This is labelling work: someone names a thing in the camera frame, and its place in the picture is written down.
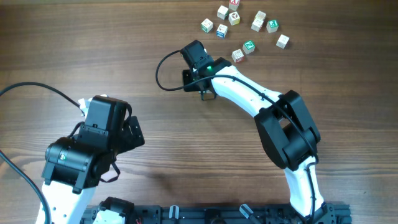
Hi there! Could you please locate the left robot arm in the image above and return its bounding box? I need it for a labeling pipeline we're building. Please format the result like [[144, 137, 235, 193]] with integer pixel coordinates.
[[36, 95, 145, 223]]

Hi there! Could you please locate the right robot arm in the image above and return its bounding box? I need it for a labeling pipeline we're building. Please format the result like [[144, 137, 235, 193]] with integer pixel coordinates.
[[179, 40, 324, 222]]

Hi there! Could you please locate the red bottomed picture block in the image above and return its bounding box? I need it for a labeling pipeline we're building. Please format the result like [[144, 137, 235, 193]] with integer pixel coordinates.
[[231, 49, 244, 63]]

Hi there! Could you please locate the green edged picture block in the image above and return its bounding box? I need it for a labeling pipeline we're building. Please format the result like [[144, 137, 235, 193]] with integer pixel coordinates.
[[201, 19, 213, 33]]

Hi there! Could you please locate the blue edged picture block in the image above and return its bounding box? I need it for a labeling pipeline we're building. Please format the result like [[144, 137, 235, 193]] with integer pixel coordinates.
[[216, 24, 228, 39]]

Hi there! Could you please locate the green Z letter block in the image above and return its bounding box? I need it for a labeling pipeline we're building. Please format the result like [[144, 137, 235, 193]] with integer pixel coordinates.
[[243, 40, 256, 54]]

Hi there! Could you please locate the plain white top block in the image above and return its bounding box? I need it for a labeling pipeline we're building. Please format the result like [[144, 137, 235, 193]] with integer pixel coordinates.
[[217, 6, 229, 20]]

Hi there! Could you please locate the plain white block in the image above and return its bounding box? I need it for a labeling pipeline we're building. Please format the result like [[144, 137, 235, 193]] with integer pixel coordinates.
[[217, 6, 229, 20], [276, 34, 289, 49]]

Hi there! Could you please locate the yellow edged picture block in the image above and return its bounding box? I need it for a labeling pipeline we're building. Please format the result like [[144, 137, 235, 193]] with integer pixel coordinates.
[[228, 11, 240, 26]]

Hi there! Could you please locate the red X letter block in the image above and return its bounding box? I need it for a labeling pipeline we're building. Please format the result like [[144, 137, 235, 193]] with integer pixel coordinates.
[[229, 0, 240, 11]]

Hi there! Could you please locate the white block beside tan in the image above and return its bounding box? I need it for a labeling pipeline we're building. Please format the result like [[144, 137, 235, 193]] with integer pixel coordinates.
[[251, 18, 264, 32]]

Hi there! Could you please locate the tan wooden block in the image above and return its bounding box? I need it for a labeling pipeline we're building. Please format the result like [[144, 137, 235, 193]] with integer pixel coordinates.
[[255, 11, 266, 21]]

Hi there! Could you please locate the green J letter block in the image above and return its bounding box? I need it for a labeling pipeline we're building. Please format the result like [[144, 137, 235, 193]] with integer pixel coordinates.
[[266, 19, 279, 33]]

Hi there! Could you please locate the plain white right block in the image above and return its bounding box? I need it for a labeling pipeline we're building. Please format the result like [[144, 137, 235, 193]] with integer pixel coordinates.
[[276, 34, 289, 49]]

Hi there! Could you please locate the right black camera cable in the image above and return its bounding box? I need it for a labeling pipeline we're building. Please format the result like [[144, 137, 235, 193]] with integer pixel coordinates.
[[155, 49, 320, 223]]

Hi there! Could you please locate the black camera cable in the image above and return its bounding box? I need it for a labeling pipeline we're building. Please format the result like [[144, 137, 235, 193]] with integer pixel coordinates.
[[155, 49, 320, 223], [0, 82, 82, 224]]

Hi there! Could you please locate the left black camera cable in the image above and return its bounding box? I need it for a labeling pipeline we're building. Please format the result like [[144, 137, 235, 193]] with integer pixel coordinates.
[[0, 82, 82, 224]]

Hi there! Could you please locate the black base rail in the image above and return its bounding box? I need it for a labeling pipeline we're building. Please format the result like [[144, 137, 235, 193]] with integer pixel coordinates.
[[82, 203, 353, 224]]

